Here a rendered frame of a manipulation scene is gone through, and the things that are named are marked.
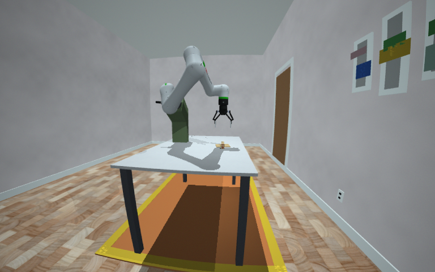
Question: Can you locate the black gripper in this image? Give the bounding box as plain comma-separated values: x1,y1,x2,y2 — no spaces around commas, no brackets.
213,105,234,128

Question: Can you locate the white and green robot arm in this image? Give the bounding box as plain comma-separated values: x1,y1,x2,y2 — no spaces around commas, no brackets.
156,46,229,114

